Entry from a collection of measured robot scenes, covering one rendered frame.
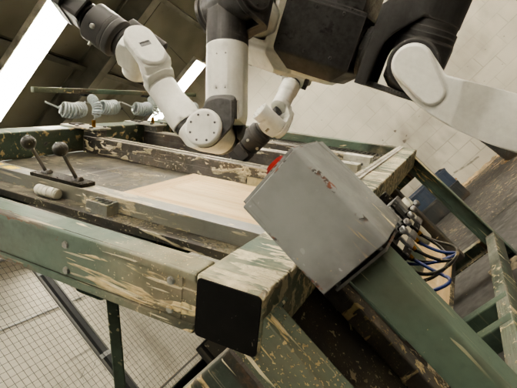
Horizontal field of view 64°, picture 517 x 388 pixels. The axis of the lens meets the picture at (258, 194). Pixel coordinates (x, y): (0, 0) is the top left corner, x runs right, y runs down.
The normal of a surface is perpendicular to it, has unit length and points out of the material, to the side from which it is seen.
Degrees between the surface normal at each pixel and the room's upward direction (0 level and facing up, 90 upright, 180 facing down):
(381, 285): 90
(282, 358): 90
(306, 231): 90
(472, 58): 90
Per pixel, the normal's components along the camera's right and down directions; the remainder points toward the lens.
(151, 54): 0.32, -0.40
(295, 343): 0.60, -0.67
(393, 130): -0.32, 0.06
